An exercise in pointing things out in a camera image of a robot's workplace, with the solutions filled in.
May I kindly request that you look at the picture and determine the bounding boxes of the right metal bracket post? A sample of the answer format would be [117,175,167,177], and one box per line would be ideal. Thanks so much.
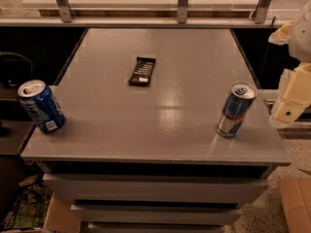
[252,0,272,24]

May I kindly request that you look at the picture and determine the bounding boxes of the black cable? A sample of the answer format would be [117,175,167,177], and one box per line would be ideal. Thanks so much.
[258,16,277,81]

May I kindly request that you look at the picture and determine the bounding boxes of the left metal bracket post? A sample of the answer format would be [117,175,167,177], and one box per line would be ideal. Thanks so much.
[55,0,73,22]

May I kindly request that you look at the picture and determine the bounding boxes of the green snack bag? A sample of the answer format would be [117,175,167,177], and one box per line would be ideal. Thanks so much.
[4,182,52,230]

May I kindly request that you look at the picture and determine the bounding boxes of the dark chair at left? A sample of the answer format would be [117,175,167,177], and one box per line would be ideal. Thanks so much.
[0,51,35,87]

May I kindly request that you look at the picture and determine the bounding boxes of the middle metal bracket post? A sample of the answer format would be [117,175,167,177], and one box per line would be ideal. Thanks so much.
[177,0,189,23]

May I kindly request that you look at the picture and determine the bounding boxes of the chocolate RXBAR wrapper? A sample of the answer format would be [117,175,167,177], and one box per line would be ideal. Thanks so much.
[128,56,156,86]

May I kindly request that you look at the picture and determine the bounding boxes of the cardboard box right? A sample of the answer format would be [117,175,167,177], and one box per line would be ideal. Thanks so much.
[278,179,311,233]

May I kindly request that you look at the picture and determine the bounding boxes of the blue Pepsi can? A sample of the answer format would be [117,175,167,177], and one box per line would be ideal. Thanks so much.
[17,80,65,133]

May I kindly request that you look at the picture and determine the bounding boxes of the cardboard box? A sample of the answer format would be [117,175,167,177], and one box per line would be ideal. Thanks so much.
[43,194,81,233]
[278,179,311,233]

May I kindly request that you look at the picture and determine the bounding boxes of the Red Bull can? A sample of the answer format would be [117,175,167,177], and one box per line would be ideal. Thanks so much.
[217,82,258,138]

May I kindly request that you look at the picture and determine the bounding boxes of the metal bracket post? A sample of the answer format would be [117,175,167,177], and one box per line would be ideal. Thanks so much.
[55,0,73,22]
[252,0,272,24]
[177,0,189,23]

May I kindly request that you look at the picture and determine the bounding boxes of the cardboard box bottom left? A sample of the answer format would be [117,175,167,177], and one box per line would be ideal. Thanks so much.
[43,194,81,233]

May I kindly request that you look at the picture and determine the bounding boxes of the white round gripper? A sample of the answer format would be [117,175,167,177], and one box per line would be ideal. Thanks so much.
[268,1,311,124]

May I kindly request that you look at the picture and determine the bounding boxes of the grey drawer cabinet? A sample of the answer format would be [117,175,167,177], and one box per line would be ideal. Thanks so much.
[22,29,291,233]

